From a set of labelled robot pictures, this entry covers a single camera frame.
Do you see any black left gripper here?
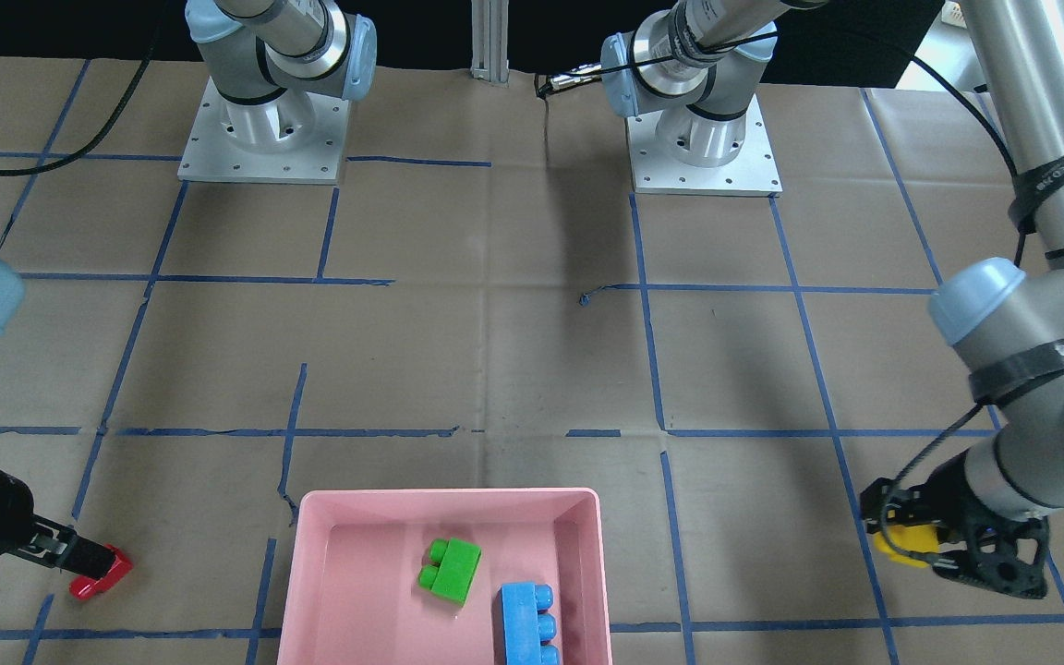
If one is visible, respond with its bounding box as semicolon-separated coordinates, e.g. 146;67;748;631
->
860;452;1002;555

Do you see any red toy block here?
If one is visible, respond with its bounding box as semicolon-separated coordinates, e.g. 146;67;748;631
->
68;543;134;601

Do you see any yellow toy block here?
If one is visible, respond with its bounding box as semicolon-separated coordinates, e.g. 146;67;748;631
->
871;525;940;568

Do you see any green toy block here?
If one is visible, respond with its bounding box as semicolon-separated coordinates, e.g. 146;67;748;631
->
417;538;482;606

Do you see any blue toy block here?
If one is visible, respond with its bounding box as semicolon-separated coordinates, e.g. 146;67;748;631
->
500;581;562;664

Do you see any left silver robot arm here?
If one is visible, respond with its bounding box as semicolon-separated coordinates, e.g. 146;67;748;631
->
597;1;1064;572

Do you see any pink plastic box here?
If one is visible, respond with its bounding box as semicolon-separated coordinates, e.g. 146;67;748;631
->
277;488;612;664

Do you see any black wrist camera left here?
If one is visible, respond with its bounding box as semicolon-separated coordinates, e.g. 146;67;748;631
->
932;518;1051;600

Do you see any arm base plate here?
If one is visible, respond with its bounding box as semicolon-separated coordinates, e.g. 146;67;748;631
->
625;97;784;198
177;81;352;186

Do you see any aluminium frame post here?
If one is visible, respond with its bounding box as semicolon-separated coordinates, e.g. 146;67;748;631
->
470;0;510;87

